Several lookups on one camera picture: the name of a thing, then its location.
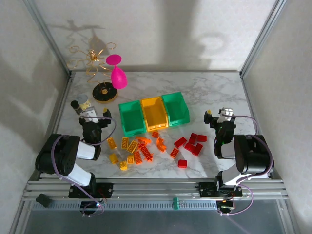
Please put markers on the green terminal block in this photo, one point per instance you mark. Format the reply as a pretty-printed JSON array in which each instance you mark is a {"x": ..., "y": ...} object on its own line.
[{"x": 176, "y": 203}]

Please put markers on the orange curved lego piece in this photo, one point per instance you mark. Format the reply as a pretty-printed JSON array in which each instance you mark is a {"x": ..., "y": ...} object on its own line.
[
  {"x": 143, "y": 139},
  {"x": 160, "y": 143}
]

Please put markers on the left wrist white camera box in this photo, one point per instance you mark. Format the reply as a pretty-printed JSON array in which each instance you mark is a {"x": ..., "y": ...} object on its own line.
[{"x": 89, "y": 114}]

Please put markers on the green plastic storage bin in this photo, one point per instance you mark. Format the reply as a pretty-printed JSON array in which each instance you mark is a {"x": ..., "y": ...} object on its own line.
[
  {"x": 175, "y": 109},
  {"x": 131, "y": 117}
]

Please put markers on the spice bottle with black cap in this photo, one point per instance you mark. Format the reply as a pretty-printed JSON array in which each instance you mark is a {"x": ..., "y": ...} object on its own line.
[{"x": 75, "y": 104}]

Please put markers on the aluminium frame side rail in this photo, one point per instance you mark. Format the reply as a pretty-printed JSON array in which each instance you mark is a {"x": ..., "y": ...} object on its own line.
[
  {"x": 63, "y": 102},
  {"x": 250, "y": 102}
]

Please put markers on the yellow plastic storage bin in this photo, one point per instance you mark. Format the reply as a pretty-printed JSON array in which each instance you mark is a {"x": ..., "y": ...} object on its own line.
[{"x": 154, "y": 114}]

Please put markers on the aluminium frame base beam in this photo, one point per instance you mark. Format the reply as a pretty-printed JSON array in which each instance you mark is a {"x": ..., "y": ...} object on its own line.
[{"x": 158, "y": 189}]

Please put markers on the aluminium frame corner post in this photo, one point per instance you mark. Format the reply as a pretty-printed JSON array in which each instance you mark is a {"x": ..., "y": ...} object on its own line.
[
  {"x": 262, "y": 36},
  {"x": 48, "y": 36}
]

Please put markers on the orange long lego brick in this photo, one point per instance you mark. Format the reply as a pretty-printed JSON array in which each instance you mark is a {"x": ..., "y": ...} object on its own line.
[{"x": 137, "y": 157}]

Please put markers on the orange square lego brick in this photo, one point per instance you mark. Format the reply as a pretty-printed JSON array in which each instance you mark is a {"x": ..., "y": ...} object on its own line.
[{"x": 174, "y": 152}]

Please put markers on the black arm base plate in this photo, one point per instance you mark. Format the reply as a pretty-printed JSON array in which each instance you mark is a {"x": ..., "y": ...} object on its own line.
[
  {"x": 107, "y": 190},
  {"x": 207, "y": 191}
]

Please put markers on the small yellow lego brick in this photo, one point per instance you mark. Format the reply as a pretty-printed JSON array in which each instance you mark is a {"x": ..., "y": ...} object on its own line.
[{"x": 113, "y": 158}]

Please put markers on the small black controller box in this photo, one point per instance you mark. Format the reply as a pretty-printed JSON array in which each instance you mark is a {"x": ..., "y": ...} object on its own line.
[
  {"x": 225, "y": 207},
  {"x": 89, "y": 206}
]

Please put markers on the small orange lego brick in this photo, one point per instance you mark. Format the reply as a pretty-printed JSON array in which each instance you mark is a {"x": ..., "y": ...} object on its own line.
[{"x": 155, "y": 134}]

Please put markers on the yellow square lego brick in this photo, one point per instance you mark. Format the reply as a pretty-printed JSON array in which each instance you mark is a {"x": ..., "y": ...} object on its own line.
[
  {"x": 130, "y": 159},
  {"x": 123, "y": 165}
]

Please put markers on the pink plastic wine glass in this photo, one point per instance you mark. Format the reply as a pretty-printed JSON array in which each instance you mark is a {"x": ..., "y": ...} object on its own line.
[{"x": 118, "y": 79}]

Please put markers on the translucent orange lego plate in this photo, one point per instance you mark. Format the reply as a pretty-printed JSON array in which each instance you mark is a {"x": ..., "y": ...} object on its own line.
[{"x": 146, "y": 152}]

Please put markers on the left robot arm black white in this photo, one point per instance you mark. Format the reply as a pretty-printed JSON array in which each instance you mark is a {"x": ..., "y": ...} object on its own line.
[{"x": 85, "y": 151}]

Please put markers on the yellow long lego brick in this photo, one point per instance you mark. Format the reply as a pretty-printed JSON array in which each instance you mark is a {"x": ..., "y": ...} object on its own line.
[
  {"x": 132, "y": 146},
  {"x": 124, "y": 142},
  {"x": 112, "y": 143}
]

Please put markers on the yellow labelled tin can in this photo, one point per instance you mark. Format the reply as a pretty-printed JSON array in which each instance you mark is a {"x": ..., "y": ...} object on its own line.
[{"x": 82, "y": 100}]

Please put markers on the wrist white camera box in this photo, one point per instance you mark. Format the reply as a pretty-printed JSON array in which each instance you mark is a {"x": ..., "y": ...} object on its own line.
[
  {"x": 225, "y": 113},
  {"x": 89, "y": 114}
]

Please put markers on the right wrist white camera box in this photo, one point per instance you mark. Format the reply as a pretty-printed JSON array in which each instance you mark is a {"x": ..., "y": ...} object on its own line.
[{"x": 225, "y": 113}]

